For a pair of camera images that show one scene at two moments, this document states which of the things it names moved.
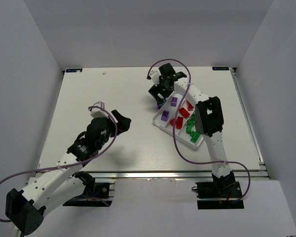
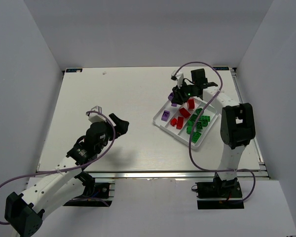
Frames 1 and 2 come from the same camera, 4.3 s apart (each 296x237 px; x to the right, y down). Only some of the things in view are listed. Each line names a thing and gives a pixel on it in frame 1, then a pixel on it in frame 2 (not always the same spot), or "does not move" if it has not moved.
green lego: (195, 136) does not move
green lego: (188, 129) does not move
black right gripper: (159, 91) to (178, 93)
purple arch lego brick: (165, 115) does not move
